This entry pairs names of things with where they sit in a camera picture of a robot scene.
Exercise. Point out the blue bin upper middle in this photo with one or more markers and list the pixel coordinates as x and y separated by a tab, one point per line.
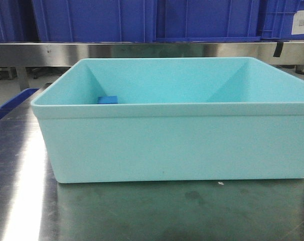
207	21

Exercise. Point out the white barcode label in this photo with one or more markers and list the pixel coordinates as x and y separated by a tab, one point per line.
298	23

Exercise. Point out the blue crate with label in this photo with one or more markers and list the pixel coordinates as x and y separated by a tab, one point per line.
275	20

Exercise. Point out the light cyan plastic tub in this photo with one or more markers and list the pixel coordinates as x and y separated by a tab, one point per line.
176	119

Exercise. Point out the small blue cube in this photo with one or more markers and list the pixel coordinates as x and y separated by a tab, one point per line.
107	100

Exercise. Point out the blue bin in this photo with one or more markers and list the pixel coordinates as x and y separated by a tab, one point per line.
207	21
96	21

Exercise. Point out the blue bin edge far left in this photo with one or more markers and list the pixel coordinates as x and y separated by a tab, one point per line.
12	103

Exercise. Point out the blue bin upper left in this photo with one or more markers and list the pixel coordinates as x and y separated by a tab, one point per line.
96	21

